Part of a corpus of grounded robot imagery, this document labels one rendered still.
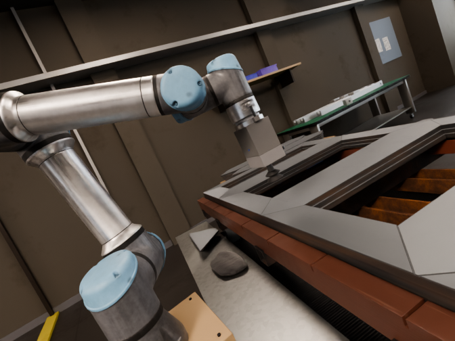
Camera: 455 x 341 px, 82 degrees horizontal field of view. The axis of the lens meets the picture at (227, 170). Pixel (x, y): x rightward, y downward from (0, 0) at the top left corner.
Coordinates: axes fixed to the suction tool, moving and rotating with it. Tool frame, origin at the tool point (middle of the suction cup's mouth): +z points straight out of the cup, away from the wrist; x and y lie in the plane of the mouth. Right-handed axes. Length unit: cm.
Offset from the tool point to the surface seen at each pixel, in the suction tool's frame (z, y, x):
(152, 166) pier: -20, 306, 12
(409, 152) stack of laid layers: 13.9, -0.7, -43.7
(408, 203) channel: 25.6, -3.0, -33.3
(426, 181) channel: 26, 0, -47
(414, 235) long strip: 10.3, -30.0, -2.5
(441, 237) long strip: 10.4, -33.2, -3.5
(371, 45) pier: -47, 381, -520
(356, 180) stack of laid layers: 12.2, -0.1, -22.4
